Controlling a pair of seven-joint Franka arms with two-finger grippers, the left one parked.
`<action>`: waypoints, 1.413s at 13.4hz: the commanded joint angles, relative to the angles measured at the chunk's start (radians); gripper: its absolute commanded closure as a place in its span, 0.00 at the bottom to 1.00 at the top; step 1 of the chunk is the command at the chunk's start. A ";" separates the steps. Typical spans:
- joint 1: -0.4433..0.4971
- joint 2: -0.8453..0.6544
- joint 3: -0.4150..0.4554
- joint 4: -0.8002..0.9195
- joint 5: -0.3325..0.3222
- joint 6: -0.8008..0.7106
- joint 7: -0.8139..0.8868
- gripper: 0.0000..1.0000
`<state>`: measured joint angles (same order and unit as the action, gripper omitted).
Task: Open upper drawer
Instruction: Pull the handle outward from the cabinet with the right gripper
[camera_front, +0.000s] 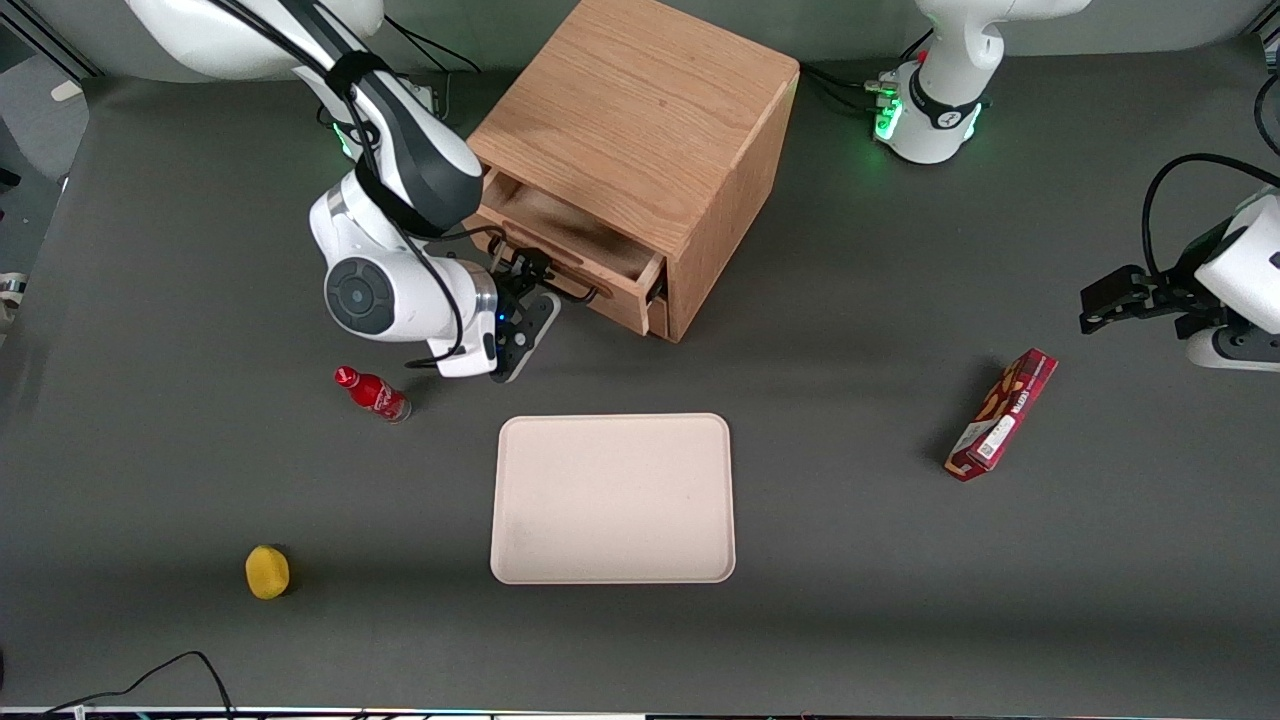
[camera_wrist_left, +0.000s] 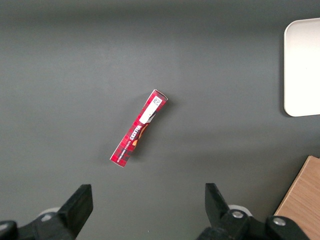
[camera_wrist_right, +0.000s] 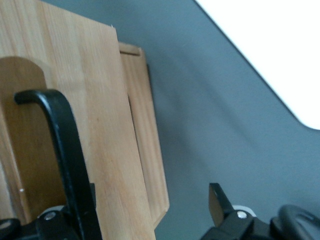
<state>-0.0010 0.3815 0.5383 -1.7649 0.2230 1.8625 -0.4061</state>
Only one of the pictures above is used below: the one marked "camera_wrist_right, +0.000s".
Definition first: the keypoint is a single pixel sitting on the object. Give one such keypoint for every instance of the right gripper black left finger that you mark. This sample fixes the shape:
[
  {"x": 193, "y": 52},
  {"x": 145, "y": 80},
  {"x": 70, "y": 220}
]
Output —
[{"x": 55, "y": 225}]

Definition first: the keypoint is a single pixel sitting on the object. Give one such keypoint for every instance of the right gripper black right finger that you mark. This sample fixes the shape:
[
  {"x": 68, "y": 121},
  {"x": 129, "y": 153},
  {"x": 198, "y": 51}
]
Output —
[{"x": 232, "y": 225}]

